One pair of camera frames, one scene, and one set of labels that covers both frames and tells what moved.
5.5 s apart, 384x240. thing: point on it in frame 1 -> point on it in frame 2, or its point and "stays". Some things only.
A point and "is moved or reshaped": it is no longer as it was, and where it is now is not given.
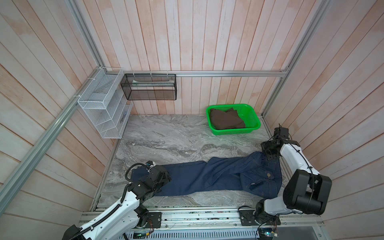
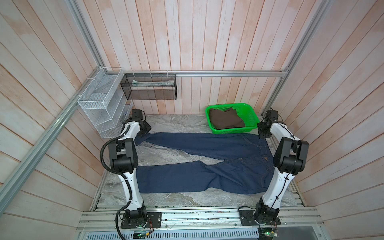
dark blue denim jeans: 248,174 is moved or reshaped
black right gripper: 263,145 -> 261,135
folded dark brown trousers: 229,119 stays
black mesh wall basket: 149,86 stays
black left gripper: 166,178 -> 148,128
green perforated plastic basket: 251,121 stays
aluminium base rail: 220,224 stays
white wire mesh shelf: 105,103 stays
